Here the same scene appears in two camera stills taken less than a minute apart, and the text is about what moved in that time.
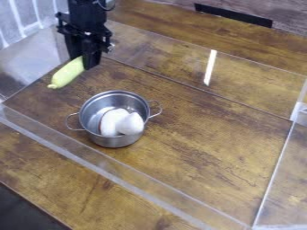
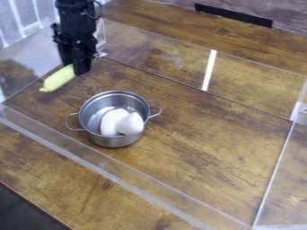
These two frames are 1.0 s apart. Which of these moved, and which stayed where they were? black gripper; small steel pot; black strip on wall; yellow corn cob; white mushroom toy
Moved: black gripper; yellow corn cob
Stayed: small steel pot; black strip on wall; white mushroom toy
